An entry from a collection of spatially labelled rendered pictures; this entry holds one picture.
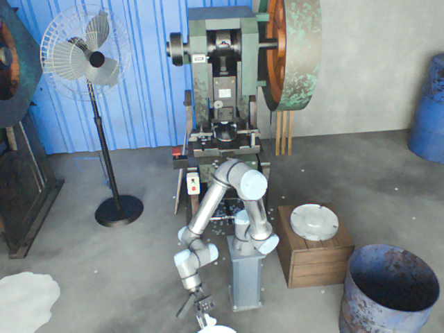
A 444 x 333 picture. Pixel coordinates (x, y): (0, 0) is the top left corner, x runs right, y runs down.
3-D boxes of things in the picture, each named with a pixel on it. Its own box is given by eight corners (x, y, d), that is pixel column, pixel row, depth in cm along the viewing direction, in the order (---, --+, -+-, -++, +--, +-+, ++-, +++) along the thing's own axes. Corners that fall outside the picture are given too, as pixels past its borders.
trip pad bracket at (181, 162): (189, 182, 243) (187, 157, 233) (175, 184, 243) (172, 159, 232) (189, 177, 248) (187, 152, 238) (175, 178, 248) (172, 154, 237)
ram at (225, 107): (237, 120, 236) (237, 75, 220) (214, 122, 235) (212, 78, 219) (234, 109, 251) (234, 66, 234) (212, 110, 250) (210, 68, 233)
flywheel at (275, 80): (340, 49, 178) (313, -56, 206) (299, 51, 177) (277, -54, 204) (304, 122, 245) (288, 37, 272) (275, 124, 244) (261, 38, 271)
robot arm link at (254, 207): (263, 229, 198) (244, 155, 162) (282, 246, 188) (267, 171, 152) (246, 243, 194) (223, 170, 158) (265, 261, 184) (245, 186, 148)
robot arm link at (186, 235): (220, 148, 166) (171, 238, 173) (234, 157, 159) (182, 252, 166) (236, 154, 175) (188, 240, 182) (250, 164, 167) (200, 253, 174)
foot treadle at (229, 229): (239, 241, 254) (239, 235, 251) (225, 242, 253) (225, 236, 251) (230, 189, 303) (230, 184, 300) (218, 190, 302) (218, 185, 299)
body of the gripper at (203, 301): (216, 309, 155) (206, 281, 157) (198, 318, 152) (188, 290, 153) (211, 306, 162) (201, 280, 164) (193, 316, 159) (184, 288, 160)
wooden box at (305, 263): (346, 283, 236) (355, 245, 217) (288, 288, 234) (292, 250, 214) (325, 238, 269) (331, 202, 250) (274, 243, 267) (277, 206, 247)
